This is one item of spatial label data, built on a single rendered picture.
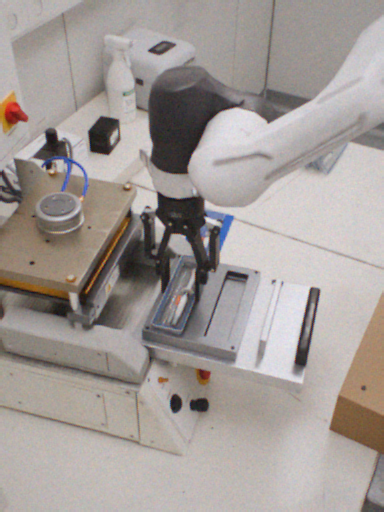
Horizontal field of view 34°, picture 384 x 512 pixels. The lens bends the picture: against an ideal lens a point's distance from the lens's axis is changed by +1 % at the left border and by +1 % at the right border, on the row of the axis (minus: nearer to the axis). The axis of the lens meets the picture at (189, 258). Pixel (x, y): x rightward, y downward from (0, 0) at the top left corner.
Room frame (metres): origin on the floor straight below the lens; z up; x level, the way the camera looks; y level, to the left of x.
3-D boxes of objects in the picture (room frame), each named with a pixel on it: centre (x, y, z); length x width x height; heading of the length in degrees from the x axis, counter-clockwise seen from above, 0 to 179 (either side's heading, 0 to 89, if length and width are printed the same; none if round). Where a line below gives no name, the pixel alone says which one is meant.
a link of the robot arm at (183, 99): (0.77, -0.03, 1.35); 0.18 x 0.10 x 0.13; 77
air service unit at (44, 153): (1.08, 0.29, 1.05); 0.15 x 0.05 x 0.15; 164
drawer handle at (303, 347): (0.71, -0.20, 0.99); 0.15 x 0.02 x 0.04; 164
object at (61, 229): (0.86, 0.25, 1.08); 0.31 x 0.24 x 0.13; 164
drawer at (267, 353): (0.75, -0.07, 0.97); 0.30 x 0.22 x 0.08; 74
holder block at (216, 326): (0.76, -0.03, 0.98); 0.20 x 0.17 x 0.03; 164
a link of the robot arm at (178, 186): (0.80, 0.03, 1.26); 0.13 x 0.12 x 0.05; 164
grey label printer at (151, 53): (1.85, 0.13, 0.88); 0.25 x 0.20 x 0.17; 56
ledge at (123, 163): (1.59, 0.27, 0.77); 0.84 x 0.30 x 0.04; 152
